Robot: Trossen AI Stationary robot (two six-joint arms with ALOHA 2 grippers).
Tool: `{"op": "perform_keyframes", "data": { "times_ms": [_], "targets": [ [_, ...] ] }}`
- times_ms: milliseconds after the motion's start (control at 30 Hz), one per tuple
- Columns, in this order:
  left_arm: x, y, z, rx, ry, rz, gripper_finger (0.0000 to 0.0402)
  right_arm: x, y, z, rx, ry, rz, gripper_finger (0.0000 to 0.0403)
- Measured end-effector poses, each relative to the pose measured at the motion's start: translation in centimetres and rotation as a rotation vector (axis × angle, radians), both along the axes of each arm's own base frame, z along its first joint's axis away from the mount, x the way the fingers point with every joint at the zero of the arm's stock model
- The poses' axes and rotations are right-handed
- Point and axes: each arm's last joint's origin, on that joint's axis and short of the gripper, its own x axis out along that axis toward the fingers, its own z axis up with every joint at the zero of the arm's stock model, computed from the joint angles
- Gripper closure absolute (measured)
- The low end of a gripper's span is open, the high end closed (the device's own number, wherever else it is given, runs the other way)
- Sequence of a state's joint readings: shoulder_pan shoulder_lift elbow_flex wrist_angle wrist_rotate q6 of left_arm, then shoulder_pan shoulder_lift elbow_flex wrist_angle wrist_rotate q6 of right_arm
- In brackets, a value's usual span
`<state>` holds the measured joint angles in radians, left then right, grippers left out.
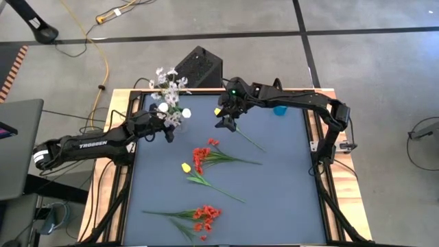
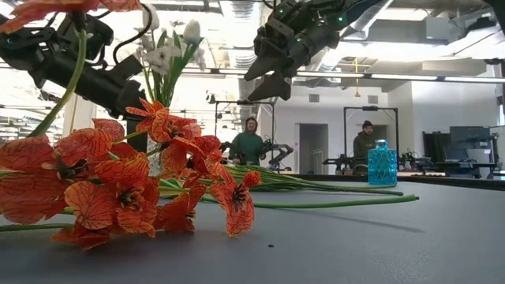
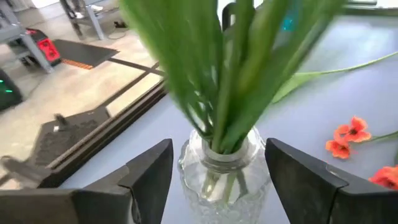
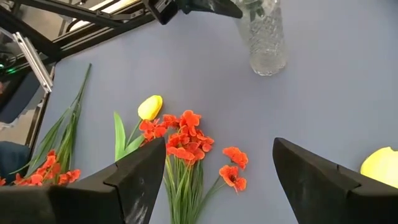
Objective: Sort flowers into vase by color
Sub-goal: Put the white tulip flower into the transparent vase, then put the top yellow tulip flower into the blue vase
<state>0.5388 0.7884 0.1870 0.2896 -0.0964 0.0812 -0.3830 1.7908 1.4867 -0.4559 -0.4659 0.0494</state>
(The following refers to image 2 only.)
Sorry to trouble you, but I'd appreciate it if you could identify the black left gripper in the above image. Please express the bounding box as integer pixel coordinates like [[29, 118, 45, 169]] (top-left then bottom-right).
[[29, 50, 147, 119]]

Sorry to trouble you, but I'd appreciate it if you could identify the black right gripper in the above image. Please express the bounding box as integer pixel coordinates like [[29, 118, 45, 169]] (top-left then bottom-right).
[[244, 15, 340, 101]]

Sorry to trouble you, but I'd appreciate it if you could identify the white baby's breath spray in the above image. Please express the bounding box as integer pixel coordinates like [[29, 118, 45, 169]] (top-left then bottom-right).
[[136, 29, 206, 107]]

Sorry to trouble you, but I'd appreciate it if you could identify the orange artificial flower stem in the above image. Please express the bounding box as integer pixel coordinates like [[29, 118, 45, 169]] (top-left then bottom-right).
[[0, 118, 161, 240], [0, 0, 143, 138], [0, 222, 115, 252], [151, 169, 421, 238], [125, 98, 405, 196]]

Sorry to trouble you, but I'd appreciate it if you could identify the clear textured glass vase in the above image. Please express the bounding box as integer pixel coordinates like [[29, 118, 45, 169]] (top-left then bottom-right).
[[146, 136, 164, 177]]

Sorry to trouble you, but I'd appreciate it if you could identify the blue textured glass vase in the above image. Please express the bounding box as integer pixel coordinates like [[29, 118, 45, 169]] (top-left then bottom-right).
[[367, 139, 398, 186]]

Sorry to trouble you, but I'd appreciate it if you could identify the dark flat monitor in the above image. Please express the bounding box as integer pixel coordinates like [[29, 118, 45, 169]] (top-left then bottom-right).
[[125, 118, 149, 153]]

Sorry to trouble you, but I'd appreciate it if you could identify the person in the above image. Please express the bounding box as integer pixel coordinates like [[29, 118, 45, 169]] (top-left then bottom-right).
[[353, 120, 376, 161], [228, 117, 267, 166]]

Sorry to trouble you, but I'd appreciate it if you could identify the grey doorway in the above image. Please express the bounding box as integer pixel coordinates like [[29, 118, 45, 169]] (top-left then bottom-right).
[[298, 123, 330, 176]]

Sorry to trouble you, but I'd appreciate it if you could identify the long ceiling light bar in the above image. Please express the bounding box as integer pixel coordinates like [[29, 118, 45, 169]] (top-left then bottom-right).
[[0, 62, 505, 84]]

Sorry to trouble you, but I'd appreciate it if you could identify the dark desk monitor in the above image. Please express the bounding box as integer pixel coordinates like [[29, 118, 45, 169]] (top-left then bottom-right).
[[449, 125, 492, 151]]

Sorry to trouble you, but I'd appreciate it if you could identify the dark office desk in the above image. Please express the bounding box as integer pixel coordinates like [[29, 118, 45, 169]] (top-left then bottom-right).
[[410, 159, 498, 175]]

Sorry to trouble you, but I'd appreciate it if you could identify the black metal gantry frame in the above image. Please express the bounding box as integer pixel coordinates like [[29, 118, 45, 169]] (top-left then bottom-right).
[[215, 100, 276, 166], [343, 105, 399, 174]]

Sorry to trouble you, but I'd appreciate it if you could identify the black cable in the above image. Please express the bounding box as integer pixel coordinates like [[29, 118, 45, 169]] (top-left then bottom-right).
[[113, 2, 154, 65]]

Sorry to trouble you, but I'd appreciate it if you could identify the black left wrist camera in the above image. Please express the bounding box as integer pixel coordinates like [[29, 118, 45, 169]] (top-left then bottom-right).
[[50, 13, 115, 60]]

